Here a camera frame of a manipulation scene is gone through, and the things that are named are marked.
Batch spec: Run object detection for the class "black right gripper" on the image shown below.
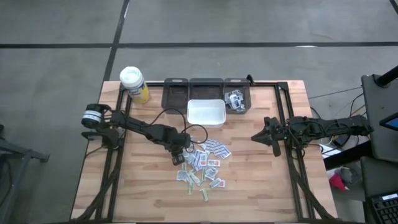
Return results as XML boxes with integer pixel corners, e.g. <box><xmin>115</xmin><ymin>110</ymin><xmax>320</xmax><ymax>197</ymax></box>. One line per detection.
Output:
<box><xmin>251</xmin><ymin>123</ymin><xmax>289</xmax><ymax>157</ymax></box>

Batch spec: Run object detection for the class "white plastic bin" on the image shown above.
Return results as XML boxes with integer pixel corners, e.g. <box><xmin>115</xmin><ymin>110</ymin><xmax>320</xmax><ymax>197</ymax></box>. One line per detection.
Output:
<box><xmin>187</xmin><ymin>98</ymin><xmax>227</xmax><ymax>128</ymax></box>

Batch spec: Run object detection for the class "white paper sheet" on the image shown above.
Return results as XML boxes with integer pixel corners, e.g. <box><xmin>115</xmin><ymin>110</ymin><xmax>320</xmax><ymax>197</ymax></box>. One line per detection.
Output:
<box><xmin>320</xmin><ymin>143</ymin><xmax>342</xmax><ymax>158</ymax></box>

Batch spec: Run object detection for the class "yellow Lysol wipes canister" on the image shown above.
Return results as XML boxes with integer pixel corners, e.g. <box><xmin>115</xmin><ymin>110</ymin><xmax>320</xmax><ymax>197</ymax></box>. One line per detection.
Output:
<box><xmin>119</xmin><ymin>65</ymin><xmax>151</xmax><ymax>105</ymax></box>

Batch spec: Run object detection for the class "red cloth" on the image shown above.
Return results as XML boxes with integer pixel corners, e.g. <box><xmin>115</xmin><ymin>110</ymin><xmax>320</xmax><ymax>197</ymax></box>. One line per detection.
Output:
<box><xmin>329</xmin><ymin>172</ymin><xmax>349</xmax><ymax>192</ymax></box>

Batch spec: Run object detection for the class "grey soft object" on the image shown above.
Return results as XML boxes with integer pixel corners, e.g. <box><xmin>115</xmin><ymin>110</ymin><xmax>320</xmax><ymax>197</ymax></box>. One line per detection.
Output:
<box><xmin>340</xmin><ymin>167</ymin><xmax>354</xmax><ymax>185</ymax></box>

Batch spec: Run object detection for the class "grey side table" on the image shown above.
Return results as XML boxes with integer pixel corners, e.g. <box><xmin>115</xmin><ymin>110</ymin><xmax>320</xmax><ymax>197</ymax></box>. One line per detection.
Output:
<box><xmin>361</xmin><ymin>73</ymin><xmax>398</xmax><ymax>163</ymax></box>

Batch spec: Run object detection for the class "blue screen tablet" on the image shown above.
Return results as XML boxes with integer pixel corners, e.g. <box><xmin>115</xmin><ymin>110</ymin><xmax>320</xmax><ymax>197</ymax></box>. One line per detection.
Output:
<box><xmin>379</xmin><ymin>112</ymin><xmax>398</xmax><ymax>132</ymax></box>

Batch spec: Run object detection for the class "black keyboard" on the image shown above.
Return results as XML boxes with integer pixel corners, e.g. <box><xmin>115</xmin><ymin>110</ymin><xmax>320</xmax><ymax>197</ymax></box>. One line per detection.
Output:
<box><xmin>368</xmin><ymin>192</ymin><xmax>398</xmax><ymax>224</ymax></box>

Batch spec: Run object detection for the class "black pole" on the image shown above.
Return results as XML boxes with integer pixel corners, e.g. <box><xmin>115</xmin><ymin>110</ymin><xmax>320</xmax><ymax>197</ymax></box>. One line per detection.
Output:
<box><xmin>374</xmin><ymin>65</ymin><xmax>398</xmax><ymax>88</ymax></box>

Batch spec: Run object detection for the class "grey metal stand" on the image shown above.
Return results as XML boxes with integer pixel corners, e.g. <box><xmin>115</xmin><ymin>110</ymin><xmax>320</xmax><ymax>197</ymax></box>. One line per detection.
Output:
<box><xmin>0</xmin><ymin>123</ymin><xmax>51</xmax><ymax>224</ymax></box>

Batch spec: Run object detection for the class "black metal table frame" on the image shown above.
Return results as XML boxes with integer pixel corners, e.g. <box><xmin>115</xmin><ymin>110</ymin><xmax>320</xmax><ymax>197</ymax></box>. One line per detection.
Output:
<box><xmin>83</xmin><ymin>81</ymin><xmax>335</xmax><ymax>223</ymax></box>

